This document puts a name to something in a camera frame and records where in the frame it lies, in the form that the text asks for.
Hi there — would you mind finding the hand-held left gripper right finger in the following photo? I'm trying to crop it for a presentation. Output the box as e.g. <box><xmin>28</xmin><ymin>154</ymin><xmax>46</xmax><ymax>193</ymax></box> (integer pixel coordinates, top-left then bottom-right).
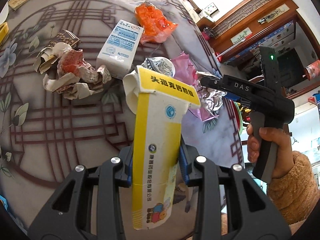
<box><xmin>179</xmin><ymin>145</ymin><xmax>293</xmax><ymax>240</ymax></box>

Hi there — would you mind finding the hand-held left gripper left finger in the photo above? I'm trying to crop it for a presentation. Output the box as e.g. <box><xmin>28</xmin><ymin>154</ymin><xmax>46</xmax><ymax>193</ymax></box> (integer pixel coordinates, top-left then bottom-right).
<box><xmin>27</xmin><ymin>146</ymin><xmax>133</xmax><ymax>240</ymax></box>

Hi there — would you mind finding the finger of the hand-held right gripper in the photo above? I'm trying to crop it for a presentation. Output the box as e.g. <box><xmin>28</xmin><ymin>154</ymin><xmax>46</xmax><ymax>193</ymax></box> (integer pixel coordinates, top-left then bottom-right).
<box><xmin>224</xmin><ymin>93</ymin><xmax>250</xmax><ymax>106</ymax></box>
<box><xmin>200</xmin><ymin>74</ymin><xmax>253</xmax><ymax>98</ymax></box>

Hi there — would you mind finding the silver foil wrapper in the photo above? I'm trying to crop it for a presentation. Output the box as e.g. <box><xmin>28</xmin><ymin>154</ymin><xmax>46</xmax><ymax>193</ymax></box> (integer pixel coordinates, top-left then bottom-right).
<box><xmin>196</xmin><ymin>71</ymin><xmax>224</xmax><ymax>117</ymax></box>

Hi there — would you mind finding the red basin with green rim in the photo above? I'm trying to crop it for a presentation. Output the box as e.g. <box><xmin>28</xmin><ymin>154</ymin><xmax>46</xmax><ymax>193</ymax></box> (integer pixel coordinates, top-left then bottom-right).
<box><xmin>231</xmin><ymin>102</ymin><xmax>250</xmax><ymax>142</ymax></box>

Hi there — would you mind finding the yellow medicine box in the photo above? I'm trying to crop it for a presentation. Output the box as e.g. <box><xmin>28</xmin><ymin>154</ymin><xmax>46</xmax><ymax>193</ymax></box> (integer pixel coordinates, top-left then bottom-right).
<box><xmin>131</xmin><ymin>65</ymin><xmax>202</xmax><ymax>230</ymax></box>

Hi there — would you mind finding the orange snack bag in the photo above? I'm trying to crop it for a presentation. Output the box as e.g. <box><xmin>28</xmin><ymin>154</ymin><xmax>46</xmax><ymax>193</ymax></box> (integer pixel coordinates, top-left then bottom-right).
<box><xmin>134</xmin><ymin>2</ymin><xmax>179</xmax><ymax>44</ymax></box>

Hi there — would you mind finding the white blue milk carton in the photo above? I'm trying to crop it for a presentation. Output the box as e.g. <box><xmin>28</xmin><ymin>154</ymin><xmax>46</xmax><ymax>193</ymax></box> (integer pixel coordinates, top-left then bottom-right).
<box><xmin>96</xmin><ymin>19</ymin><xmax>145</xmax><ymax>79</ymax></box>

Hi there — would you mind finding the person's right forearm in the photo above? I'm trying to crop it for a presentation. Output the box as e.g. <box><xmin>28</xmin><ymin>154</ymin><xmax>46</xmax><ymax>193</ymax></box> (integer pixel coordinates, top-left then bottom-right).
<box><xmin>266</xmin><ymin>151</ymin><xmax>316</xmax><ymax>226</ymax></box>

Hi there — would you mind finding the person's right hand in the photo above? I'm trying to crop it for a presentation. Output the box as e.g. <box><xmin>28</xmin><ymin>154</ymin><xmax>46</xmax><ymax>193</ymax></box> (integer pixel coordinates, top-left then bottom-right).
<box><xmin>246</xmin><ymin>125</ymin><xmax>296</xmax><ymax>179</ymax></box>

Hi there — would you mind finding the mop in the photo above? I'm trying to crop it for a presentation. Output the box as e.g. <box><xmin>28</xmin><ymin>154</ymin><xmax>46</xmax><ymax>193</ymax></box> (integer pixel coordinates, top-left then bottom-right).
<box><xmin>214</xmin><ymin>42</ymin><xmax>241</xmax><ymax>62</ymax></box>

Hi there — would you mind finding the pink plastic bag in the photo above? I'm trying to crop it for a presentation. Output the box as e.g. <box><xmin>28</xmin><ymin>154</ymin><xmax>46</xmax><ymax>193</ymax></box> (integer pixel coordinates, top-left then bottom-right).
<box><xmin>170</xmin><ymin>51</ymin><xmax>218</xmax><ymax>122</ymax></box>

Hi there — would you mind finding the red waste bin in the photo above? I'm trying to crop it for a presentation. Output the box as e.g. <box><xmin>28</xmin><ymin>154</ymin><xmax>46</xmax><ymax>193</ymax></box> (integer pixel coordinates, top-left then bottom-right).
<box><xmin>202</xmin><ymin>26</ymin><xmax>215</xmax><ymax>40</ymax></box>

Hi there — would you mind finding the patterned door curtain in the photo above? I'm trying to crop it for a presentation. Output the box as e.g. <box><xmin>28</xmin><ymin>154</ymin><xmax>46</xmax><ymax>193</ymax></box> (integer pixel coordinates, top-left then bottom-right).
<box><xmin>225</xmin><ymin>21</ymin><xmax>300</xmax><ymax>65</ymax></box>

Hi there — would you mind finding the white patterned snack bag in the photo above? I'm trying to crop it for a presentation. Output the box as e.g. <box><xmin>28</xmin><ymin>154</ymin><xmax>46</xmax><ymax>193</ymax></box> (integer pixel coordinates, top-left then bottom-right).
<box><xmin>145</xmin><ymin>56</ymin><xmax>175</xmax><ymax>79</ymax></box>

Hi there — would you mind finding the patterned tablecloth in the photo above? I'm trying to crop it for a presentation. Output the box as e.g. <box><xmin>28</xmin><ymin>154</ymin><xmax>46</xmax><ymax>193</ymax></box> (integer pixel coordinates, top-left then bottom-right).
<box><xmin>0</xmin><ymin>0</ymin><xmax>248</xmax><ymax>240</ymax></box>

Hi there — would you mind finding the geometric framed picture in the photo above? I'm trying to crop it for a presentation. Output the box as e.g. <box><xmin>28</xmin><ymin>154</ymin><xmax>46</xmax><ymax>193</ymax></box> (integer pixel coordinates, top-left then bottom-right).
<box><xmin>204</xmin><ymin>2</ymin><xmax>221</xmax><ymax>16</ymax></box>

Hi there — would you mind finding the crumpled red white wrapper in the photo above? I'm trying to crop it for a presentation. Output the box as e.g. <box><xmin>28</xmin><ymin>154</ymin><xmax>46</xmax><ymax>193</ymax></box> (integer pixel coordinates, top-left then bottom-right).
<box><xmin>42</xmin><ymin>49</ymin><xmax>112</xmax><ymax>100</ymax></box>

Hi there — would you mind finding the crumpled beige paper wrapper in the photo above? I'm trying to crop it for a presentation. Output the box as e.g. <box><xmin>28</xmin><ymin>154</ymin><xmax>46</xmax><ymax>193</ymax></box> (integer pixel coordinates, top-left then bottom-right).
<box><xmin>34</xmin><ymin>42</ymin><xmax>73</xmax><ymax>74</ymax></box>

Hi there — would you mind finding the brown crumpled packet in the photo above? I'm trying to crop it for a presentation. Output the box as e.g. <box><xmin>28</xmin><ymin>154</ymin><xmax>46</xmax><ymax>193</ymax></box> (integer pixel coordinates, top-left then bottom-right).
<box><xmin>51</xmin><ymin>29</ymin><xmax>80</xmax><ymax>50</ymax></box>

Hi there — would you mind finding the yellow tape dispenser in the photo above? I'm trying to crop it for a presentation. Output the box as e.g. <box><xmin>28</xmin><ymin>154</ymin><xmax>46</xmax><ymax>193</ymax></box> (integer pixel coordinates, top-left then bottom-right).
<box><xmin>0</xmin><ymin>22</ymin><xmax>9</xmax><ymax>44</ymax></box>

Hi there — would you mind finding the white desk lamp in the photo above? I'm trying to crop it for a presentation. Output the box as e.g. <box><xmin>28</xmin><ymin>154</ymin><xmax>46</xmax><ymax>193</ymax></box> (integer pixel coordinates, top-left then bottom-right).
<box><xmin>0</xmin><ymin>4</ymin><xmax>9</xmax><ymax>27</ymax></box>

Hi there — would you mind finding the floral wall picture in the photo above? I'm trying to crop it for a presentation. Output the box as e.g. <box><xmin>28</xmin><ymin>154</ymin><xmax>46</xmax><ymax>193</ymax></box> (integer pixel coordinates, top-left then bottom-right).
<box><xmin>230</xmin><ymin>29</ymin><xmax>253</xmax><ymax>46</ymax></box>

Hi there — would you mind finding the narrow wall picture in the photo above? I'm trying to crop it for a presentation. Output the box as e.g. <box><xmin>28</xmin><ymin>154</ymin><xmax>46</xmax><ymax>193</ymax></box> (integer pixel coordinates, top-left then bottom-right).
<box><xmin>257</xmin><ymin>4</ymin><xmax>291</xmax><ymax>26</ymax></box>

